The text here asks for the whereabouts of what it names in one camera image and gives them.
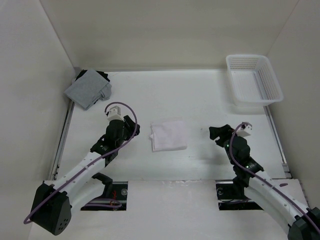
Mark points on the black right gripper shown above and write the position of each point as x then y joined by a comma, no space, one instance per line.
223,132

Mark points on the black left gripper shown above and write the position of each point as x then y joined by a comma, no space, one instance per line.
128,123

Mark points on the white tank top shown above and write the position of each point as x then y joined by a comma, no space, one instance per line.
169,135

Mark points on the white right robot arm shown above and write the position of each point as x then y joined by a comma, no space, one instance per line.
296,219

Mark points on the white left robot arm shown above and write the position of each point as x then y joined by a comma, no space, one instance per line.
54,203

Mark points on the folded grey tank top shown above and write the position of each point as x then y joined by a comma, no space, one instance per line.
89,89

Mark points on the folded black tank top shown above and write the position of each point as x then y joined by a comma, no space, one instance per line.
101,73

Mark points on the white plastic basket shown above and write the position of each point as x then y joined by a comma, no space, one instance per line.
252,80

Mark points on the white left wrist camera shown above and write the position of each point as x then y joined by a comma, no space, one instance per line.
114,113

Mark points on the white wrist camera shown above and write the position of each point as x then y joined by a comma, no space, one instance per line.
114,113
245,130

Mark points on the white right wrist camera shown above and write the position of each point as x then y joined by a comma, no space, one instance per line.
245,130

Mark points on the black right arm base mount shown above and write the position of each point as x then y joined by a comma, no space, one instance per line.
232,198

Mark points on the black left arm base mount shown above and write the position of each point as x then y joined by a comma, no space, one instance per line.
113,197

